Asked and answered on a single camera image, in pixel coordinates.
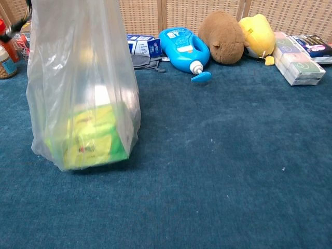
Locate brown plush toy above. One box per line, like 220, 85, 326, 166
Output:
198, 10, 246, 65

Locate dark blue pad package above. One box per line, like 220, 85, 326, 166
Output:
289, 34, 332, 64

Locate green yellow snack package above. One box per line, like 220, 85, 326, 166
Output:
44, 103, 129, 171

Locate blue carpet mat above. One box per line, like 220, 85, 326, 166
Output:
0, 56, 332, 249

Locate clear plastic bag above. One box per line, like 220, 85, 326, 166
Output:
25, 0, 142, 171

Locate yellow plush toy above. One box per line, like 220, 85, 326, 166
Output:
238, 13, 276, 66

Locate wicker screen panel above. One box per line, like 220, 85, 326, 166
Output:
161, 0, 248, 33
0, 0, 32, 34
243, 0, 332, 44
118, 0, 163, 39

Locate grey cloth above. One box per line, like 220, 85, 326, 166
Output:
131, 54, 167, 73

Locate red bottle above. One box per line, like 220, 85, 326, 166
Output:
0, 18, 19, 63

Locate jar of nuts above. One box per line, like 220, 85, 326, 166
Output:
0, 44, 18, 79

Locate blue detergent pump bottle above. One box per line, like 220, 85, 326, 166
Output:
158, 27, 212, 84

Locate pastel tissue multipack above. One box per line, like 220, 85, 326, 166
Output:
273, 31, 327, 86

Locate clear box with red print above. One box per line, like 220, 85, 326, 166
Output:
11, 32, 31, 62

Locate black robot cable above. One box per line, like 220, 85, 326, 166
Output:
0, 0, 33, 43

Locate blue white carton box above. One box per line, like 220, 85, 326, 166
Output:
126, 34, 163, 58

